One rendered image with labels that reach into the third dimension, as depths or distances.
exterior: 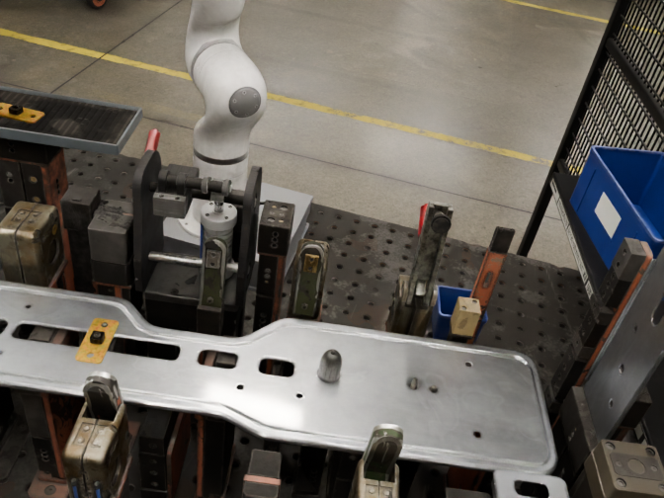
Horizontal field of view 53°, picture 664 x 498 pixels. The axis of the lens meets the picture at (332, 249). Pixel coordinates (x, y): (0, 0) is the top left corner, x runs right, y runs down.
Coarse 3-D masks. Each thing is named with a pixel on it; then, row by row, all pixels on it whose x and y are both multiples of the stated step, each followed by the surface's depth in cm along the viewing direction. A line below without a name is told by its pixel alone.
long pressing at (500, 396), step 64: (0, 320) 98; (64, 320) 99; (128, 320) 101; (0, 384) 90; (64, 384) 91; (128, 384) 92; (192, 384) 93; (256, 384) 95; (320, 384) 96; (384, 384) 98; (448, 384) 100; (512, 384) 101; (320, 448) 89; (448, 448) 91; (512, 448) 92
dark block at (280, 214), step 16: (272, 208) 108; (288, 208) 108; (272, 224) 105; (288, 224) 105; (272, 240) 106; (288, 240) 106; (272, 256) 109; (272, 272) 111; (256, 288) 114; (272, 288) 113; (256, 304) 116; (272, 304) 116; (256, 320) 118; (272, 320) 118; (272, 368) 128
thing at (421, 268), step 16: (432, 208) 97; (448, 208) 97; (432, 224) 96; (448, 224) 95; (432, 240) 101; (416, 256) 102; (432, 256) 102; (416, 272) 102; (432, 272) 102; (432, 288) 104
